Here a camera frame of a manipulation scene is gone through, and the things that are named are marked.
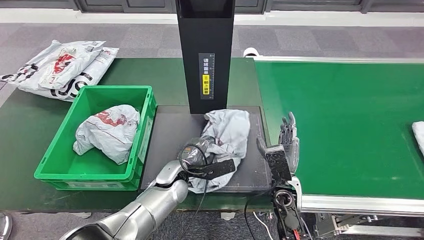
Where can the flat white bag red logo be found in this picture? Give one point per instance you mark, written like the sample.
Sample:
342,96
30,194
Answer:
61,63

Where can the aluminium conveyor frame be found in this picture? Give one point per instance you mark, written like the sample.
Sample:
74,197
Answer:
348,205

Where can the flat white bag black letters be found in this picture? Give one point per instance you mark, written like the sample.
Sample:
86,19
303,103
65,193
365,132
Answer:
99,66

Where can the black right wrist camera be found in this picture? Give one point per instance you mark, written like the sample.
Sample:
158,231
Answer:
278,164

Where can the black scanner base plate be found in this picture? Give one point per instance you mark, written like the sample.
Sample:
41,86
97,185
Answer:
169,139

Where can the grey rounded foot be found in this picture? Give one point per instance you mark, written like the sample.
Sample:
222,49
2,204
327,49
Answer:
5,227

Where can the white parcel bag red print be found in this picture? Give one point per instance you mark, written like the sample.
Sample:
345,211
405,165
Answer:
106,136

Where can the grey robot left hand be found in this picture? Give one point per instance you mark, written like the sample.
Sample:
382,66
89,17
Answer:
195,154

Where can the green conveyor belt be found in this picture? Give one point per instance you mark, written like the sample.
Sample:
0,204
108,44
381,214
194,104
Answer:
348,116

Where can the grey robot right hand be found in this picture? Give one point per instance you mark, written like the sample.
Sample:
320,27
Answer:
293,152

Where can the black scanner column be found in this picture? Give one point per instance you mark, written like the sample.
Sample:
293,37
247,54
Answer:
205,33

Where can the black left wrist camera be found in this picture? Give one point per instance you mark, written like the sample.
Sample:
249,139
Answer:
215,169

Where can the dark framed glass partition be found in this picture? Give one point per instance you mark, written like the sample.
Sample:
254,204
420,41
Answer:
99,4

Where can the green plastic crate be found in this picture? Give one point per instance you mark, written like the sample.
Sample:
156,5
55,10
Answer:
66,169

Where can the white tag under table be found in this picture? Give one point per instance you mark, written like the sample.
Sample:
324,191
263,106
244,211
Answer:
227,216

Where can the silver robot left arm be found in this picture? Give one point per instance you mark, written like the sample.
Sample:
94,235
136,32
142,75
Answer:
152,208

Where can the black yellow column label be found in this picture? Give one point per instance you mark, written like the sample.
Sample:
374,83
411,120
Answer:
206,66

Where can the white conveyor roller end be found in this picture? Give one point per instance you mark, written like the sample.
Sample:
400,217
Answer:
250,52

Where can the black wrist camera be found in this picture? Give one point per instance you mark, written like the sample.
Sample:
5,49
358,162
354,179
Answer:
278,164
215,169

